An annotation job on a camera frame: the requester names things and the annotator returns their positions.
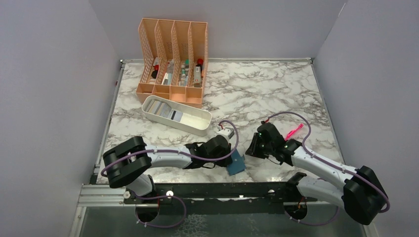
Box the teal card holder wallet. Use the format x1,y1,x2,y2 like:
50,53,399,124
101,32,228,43
227,149,246,176

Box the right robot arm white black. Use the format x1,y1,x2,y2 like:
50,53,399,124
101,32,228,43
245,122,388,225

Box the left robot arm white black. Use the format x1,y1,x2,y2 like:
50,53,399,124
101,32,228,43
101,135,233,203

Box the pink small object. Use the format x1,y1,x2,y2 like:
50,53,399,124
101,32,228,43
285,123,304,141

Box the white oblong plastic tray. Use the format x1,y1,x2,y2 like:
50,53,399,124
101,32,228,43
141,95,212,136

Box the teal capped tubes in organizer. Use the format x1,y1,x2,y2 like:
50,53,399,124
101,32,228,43
179,59,189,86

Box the red capped stick in organizer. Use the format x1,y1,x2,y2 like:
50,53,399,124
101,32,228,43
193,58,204,87

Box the grey box in organizer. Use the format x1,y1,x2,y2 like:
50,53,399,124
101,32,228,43
161,61,174,85

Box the red black item in organizer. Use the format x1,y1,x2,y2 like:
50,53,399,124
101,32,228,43
151,64,159,79

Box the peach plastic file organizer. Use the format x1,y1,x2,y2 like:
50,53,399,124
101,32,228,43
136,18,209,108

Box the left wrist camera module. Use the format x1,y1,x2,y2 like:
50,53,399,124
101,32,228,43
217,128,235,140

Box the black mounting rail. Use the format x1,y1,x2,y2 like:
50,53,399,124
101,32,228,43
124,182,302,215

